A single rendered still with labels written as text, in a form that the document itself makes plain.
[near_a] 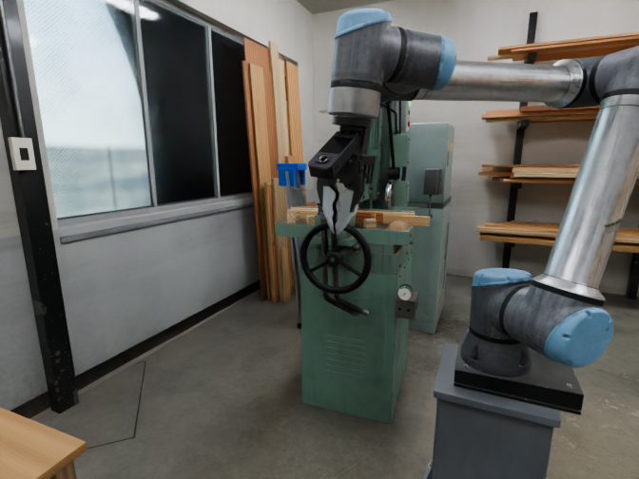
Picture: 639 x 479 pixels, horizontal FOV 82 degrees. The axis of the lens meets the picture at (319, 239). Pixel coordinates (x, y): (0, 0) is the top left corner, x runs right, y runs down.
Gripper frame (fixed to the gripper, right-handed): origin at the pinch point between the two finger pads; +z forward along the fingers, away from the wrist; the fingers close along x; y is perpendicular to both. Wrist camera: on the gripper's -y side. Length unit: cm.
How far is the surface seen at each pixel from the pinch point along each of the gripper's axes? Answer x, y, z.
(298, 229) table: 53, 76, 23
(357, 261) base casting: 25, 80, 32
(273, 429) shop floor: 45, 55, 111
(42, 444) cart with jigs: 56, -27, 59
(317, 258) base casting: 43, 77, 34
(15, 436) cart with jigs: 65, -29, 60
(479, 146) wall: 11, 328, -26
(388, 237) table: 14, 82, 19
